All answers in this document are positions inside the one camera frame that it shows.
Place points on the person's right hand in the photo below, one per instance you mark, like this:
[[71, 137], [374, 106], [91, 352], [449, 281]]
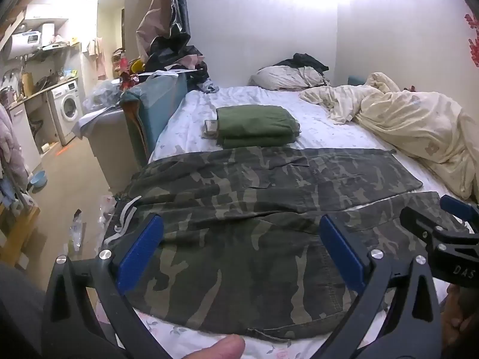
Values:
[[460, 314]]

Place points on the person's left hand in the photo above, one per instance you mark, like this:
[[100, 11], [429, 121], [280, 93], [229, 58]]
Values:
[[217, 348]]

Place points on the pink jacket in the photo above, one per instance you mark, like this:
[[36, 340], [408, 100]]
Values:
[[11, 146]]

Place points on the kitchen counter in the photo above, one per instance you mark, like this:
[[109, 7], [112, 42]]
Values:
[[22, 127]]

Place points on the red and yellow toys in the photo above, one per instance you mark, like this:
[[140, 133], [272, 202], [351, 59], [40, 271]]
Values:
[[131, 73]]

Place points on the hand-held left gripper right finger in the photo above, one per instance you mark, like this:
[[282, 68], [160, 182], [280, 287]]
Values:
[[342, 254]]

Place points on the folded green pants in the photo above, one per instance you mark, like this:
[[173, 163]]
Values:
[[254, 125]]

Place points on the white washing machine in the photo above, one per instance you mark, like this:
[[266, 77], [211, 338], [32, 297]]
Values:
[[67, 108]]

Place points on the floral pillow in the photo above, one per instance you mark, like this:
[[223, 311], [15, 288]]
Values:
[[284, 76]]

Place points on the clear plastic bag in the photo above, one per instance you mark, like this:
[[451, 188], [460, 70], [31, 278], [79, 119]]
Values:
[[101, 93]]

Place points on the white water heater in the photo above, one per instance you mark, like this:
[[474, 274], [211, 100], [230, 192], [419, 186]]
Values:
[[24, 43]]

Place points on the wooden stool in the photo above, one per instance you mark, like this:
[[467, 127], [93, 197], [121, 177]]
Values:
[[18, 232]]

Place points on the camouflage pants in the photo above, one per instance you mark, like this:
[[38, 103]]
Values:
[[243, 232]]

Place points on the cream duvet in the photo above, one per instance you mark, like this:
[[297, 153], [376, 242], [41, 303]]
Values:
[[411, 119]]

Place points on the blue basin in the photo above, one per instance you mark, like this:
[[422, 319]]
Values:
[[38, 179]]

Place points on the white floral bed sheet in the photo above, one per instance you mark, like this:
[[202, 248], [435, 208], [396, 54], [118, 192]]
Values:
[[329, 119]]

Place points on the clear plastic wrapper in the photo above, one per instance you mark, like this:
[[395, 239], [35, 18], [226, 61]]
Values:
[[76, 232]]

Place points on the dark clothing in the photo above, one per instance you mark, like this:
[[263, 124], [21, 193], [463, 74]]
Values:
[[303, 60]]

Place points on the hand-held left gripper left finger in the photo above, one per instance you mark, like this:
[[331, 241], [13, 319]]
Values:
[[142, 250]]

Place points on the pile of black bags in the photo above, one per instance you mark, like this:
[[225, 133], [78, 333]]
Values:
[[176, 56]]

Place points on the pink hanging towel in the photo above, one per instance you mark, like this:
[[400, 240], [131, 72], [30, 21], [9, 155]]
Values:
[[99, 58]]

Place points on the teal bedside box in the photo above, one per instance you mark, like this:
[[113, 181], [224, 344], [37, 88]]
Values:
[[161, 97]]

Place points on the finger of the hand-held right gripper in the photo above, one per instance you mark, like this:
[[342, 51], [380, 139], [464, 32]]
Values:
[[423, 224], [462, 209]]

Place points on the grey cabinet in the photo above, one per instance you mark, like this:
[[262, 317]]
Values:
[[108, 146]]

